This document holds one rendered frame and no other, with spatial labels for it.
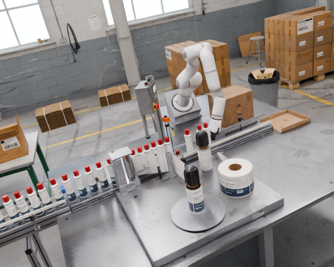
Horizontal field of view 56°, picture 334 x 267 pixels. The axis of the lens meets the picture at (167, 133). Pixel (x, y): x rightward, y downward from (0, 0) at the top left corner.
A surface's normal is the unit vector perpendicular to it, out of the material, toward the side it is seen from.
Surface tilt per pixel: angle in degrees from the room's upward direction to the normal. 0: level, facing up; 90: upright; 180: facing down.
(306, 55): 90
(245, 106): 90
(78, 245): 0
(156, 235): 0
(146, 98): 90
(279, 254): 1
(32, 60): 90
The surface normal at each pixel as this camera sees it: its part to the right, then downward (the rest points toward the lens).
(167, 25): 0.29, 0.37
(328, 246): -0.18, -0.89
